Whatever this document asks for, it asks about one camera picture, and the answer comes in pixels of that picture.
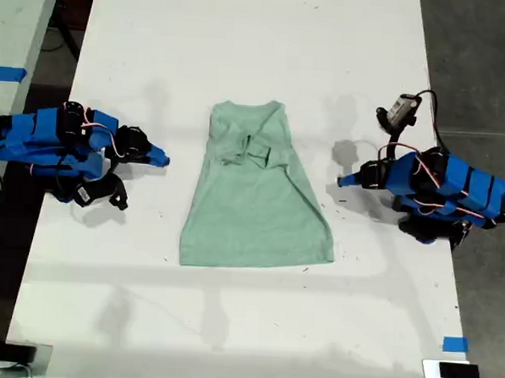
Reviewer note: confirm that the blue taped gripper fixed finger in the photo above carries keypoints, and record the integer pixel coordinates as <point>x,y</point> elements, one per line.
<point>157,154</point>
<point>351,175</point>

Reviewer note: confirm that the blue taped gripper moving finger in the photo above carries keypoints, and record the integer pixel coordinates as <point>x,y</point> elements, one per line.
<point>351,182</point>
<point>137,161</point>

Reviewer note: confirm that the pale green T-shirt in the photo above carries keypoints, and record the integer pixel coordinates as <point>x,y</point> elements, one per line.
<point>255,214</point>

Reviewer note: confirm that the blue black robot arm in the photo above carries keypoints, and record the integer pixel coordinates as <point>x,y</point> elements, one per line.
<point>39,137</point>
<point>456,187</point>

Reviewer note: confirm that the long blue tape strip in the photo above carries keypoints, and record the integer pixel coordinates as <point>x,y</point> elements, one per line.
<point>6,74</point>

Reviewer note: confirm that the white side table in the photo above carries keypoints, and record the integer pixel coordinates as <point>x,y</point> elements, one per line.
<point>10,36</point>

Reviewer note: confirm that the short blue tape strip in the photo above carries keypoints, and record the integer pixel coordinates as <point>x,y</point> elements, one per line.
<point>455,344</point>

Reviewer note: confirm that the small black box white plate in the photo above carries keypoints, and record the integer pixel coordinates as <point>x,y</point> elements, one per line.
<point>459,371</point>

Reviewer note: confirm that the black camera stalk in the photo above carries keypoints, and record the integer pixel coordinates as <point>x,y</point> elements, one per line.
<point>117,192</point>
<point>393,128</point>

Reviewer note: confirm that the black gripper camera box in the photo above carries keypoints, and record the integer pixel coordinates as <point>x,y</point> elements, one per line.
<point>83,193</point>

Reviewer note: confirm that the grey gripper camera box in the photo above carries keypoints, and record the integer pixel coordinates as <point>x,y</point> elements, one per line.
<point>404,106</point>

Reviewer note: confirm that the small black box grey bracket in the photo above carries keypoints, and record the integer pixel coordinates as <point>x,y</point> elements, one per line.
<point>19,352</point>

